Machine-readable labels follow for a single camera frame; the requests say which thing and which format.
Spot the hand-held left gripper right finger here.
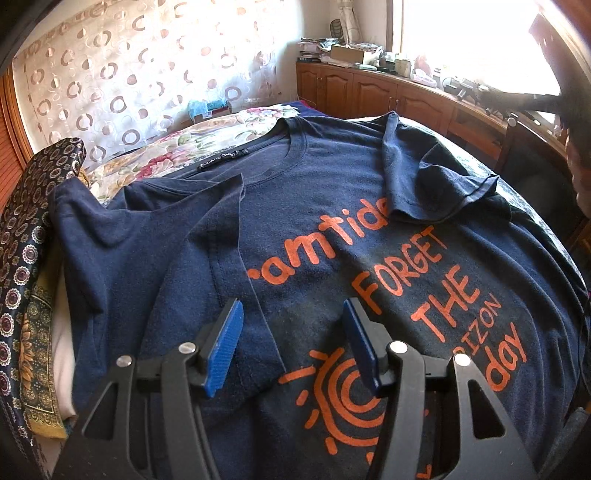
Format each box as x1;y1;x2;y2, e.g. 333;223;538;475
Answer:
342;298;539;480

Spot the light blue packet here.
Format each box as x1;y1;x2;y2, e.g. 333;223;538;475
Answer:
188;98;232;123

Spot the yellow green patterned cloth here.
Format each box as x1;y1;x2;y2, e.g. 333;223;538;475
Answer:
25;270;70;439

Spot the dark wooden chair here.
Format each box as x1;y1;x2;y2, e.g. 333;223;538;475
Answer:
496;115;587;243

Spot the navy blanket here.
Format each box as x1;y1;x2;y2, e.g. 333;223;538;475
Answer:
281;100;325;123

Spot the wooden headboard frame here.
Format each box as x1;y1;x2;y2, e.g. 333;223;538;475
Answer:
0;69;34;174

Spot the pile of papers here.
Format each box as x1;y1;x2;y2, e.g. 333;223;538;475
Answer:
298;39;334;64

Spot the pink figurine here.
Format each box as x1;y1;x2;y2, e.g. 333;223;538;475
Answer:
414;54;437;85

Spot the window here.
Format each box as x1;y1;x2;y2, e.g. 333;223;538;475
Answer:
399;0;575;95

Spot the pink floral quilt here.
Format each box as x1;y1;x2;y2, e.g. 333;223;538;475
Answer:
85;102;305;204

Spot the navy t-shirt with orange print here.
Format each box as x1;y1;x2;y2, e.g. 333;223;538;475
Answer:
48;111;589;480

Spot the cardboard box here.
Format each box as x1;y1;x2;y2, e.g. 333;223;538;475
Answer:
330;44;371;66

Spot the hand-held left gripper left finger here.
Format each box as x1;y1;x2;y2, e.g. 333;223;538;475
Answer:
53;298;245;480

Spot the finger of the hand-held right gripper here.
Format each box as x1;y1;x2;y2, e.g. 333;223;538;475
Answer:
480;89;561;114

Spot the person's right hand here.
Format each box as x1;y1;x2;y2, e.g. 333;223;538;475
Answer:
569;134;591;208

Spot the wooden cabinet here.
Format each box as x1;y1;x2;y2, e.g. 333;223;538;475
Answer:
295;62;568;160

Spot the circle patterned lace curtain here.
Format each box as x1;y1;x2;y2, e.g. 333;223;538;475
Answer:
11;0;315;158

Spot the white pillow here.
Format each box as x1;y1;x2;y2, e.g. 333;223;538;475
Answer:
48;240;80;418

